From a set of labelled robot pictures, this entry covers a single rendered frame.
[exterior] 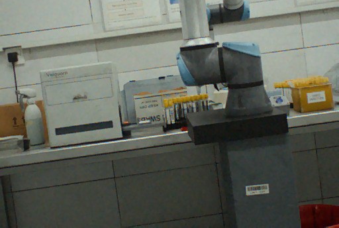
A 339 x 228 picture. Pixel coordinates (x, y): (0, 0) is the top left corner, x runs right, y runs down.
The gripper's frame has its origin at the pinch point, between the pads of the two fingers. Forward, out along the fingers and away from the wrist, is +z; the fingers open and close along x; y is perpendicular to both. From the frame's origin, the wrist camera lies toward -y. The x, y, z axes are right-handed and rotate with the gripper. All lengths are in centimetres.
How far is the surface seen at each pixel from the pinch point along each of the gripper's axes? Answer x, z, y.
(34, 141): -39, 11, -63
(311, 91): 20.9, 4.5, 34.6
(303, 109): 18.5, 10.8, 31.5
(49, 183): -10, 37, -95
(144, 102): -2.0, 1.1, -32.3
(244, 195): -38, 30, 34
